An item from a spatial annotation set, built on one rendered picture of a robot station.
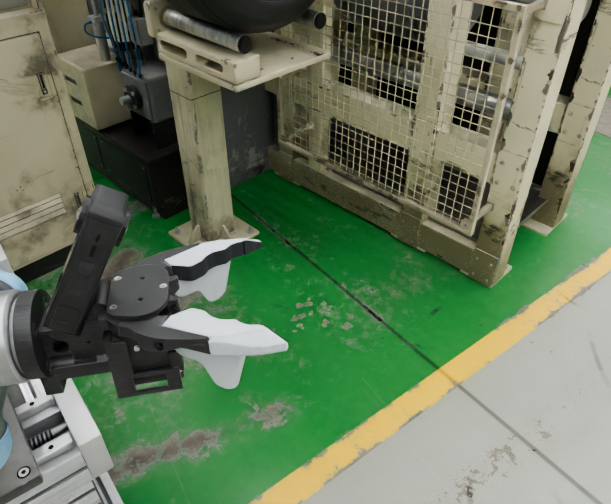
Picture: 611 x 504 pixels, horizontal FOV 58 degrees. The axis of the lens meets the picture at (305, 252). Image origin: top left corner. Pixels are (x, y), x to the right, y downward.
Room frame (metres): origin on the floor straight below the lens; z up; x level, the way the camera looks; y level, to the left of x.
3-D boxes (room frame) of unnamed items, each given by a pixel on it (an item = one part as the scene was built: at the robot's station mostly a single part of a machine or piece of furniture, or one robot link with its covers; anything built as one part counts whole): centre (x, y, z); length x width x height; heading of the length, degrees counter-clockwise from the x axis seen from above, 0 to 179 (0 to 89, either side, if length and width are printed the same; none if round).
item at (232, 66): (1.54, 0.28, 0.84); 0.36 x 0.09 x 0.06; 46
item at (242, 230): (1.81, 0.37, 0.02); 0.27 x 0.27 x 0.04; 46
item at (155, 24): (1.77, 0.31, 0.90); 0.40 x 0.03 x 0.10; 136
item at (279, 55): (1.64, 0.18, 0.80); 0.37 x 0.36 x 0.02; 136
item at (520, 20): (1.72, -0.22, 0.65); 0.90 x 0.02 x 0.70; 46
